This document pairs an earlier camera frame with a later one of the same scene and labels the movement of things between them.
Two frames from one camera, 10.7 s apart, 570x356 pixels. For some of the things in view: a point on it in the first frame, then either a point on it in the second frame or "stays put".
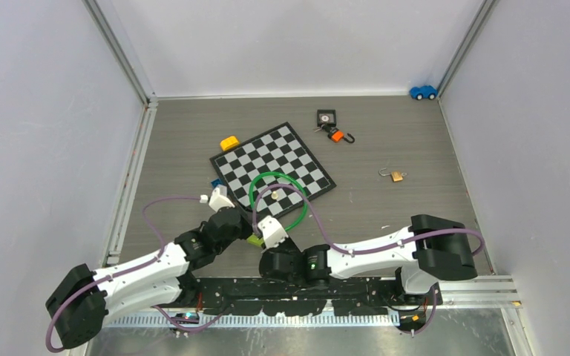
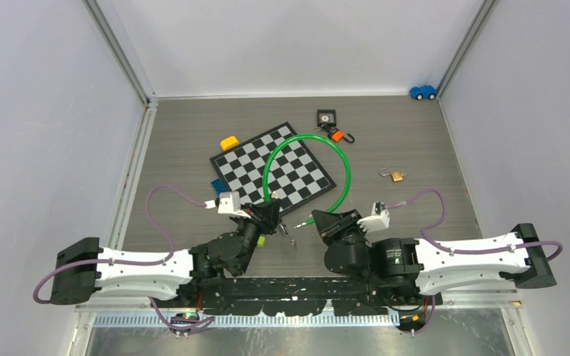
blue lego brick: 217,181 stays put
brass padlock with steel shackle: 397,176 stays put
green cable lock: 255,239 → 279,142
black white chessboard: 272,173 stays put
